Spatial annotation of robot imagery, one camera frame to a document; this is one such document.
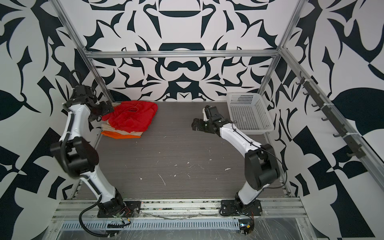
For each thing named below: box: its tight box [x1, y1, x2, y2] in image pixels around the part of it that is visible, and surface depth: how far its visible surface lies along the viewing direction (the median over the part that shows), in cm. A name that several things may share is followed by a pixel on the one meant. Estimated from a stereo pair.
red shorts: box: [102, 101, 159, 133], surface depth 99 cm
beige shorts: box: [101, 102, 144, 136], surface depth 98 cm
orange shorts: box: [101, 130, 142, 139], surface depth 100 cm
